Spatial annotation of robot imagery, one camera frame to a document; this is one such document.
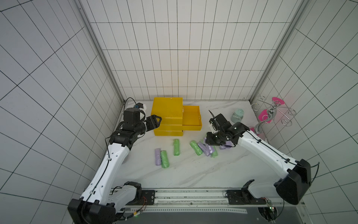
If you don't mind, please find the purple bag roll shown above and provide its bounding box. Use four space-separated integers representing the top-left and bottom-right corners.
197 142 211 156
155 148 162 166
203 138 215 155
219 141 235 150

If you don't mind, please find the green bag roll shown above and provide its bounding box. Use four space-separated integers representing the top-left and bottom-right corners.
211 147 218 158
190 141 203 155
173 139 180 156
160 150 170 169

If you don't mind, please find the yellow drawer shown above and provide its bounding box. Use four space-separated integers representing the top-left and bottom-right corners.
182 105 202 131

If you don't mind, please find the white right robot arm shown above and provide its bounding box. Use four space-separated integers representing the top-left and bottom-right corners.
206 114 312 205

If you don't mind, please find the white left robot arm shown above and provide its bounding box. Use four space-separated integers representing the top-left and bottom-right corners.
68 105 162 224

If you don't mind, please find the yellow plastic drawer cabinet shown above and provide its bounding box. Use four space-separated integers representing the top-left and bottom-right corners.
151 97 183 136

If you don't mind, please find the green glass jar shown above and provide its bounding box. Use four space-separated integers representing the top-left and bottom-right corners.
231 109 244 123

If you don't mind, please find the pink cup on stand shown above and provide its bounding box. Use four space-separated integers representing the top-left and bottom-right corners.
258 109 273 124

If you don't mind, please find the chrome cup holder stand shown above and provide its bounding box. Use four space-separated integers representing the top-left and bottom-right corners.
250 95 297 141

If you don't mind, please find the pink cup upper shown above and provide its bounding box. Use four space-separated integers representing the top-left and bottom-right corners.
272 97 285 105

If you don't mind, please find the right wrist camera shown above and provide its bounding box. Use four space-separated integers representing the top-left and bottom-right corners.
209 118 221 133

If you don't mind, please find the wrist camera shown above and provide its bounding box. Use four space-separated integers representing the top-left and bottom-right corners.
134 103 147 111
209 118 221 133

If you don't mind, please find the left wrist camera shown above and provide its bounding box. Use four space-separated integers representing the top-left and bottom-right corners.
134 103 147 111

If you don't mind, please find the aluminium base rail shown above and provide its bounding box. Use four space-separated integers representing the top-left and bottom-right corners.
104 185 291 209

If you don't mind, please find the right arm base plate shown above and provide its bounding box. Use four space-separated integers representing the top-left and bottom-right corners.
225 190 267 205

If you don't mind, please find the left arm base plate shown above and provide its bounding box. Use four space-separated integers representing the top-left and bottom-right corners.
126 190 156 206

